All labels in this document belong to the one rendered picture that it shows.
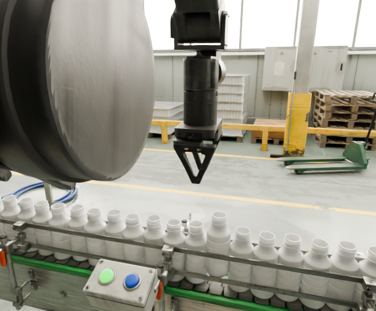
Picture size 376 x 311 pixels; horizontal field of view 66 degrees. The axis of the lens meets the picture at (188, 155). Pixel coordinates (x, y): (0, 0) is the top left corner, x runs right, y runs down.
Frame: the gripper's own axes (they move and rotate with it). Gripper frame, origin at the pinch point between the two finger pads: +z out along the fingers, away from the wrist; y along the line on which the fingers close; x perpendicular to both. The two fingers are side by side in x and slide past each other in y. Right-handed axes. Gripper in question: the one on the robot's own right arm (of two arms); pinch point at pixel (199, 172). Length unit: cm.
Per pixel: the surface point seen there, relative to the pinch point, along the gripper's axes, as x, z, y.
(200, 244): 2.0, 24.3, 13.1
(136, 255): 19.2, 30.3, 12.6
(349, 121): -180, 85, 539
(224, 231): -3.9, 19.8, 13.0
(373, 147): -228, 133, 537
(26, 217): 54, 25, 14
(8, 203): 61, 21, 15
